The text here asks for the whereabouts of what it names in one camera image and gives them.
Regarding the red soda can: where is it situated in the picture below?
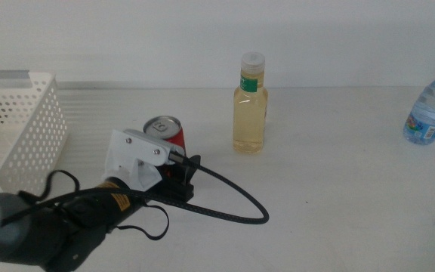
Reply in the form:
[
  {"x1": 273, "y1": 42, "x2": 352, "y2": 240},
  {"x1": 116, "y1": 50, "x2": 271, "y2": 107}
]
[{"x1": 143, "y1": 115, "x2": 187, "y2": 178}]

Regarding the yellow tea bottle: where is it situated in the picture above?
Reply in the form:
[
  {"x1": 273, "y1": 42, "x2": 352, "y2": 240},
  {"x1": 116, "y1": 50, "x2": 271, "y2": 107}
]
[{"x1": 232, "y1": 51, "x2": 269, "y2": 155}]

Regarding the small blue-capped water bottle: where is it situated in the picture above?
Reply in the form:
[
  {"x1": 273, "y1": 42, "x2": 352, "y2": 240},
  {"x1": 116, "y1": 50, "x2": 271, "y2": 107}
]
[{"x1": 402, "y1": 66, "x2": 435, "y2": 146}]

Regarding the white perforated plastic basket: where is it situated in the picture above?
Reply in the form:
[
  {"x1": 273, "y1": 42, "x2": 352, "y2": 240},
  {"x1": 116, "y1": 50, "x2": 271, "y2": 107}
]
[{"x1": 0, "y1": 70, "x2": 69, "y2": 199}]

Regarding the thin black cable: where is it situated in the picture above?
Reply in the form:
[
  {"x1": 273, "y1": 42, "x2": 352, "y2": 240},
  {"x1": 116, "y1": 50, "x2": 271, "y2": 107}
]
[{"x1": 16, "y1": 169, "x2": 171, "y2": 242}]

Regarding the thick black braided cable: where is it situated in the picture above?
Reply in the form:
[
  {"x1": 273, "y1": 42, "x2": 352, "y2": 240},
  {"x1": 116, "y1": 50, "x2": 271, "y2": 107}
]
[{"x1": 0, "y1": 150, "x2": 270, "y2": 227}]

